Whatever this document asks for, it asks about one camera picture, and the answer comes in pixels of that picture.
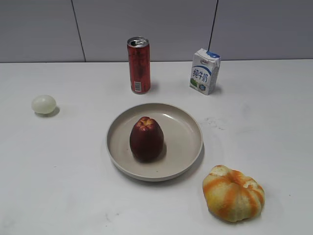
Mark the orange yellow pumpkin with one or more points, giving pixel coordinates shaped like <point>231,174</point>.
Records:
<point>232,196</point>

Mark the white blue milk carton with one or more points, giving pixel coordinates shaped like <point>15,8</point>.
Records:
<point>204,71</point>

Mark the red drink can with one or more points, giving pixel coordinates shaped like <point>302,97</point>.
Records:
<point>139,64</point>

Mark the dark red apple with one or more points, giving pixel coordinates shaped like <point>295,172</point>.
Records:
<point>146,139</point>

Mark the white egg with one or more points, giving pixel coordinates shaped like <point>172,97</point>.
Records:
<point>43,104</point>

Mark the beige round plate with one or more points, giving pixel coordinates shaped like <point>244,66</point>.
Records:
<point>183,142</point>

